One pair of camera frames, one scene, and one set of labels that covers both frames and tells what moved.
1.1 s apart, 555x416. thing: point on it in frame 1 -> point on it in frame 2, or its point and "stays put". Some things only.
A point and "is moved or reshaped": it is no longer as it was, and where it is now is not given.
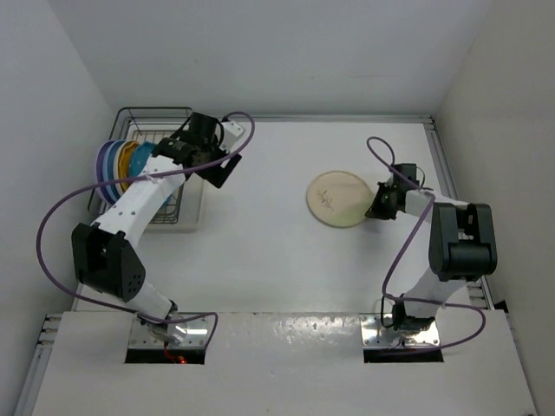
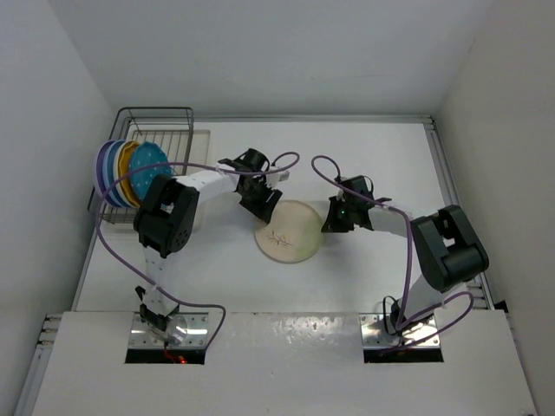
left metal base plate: [190, 332] stays put
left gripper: [217, 174] -> [264, 210]
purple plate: [101, 191] stays put
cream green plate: [338, 198] is moved or reshaped
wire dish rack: [148, 125] stays put
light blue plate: [110, 155] stays put
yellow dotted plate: [124, 161] stays put
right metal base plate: [375, 335] stays put
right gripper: [376, 211] -> [333, 225]
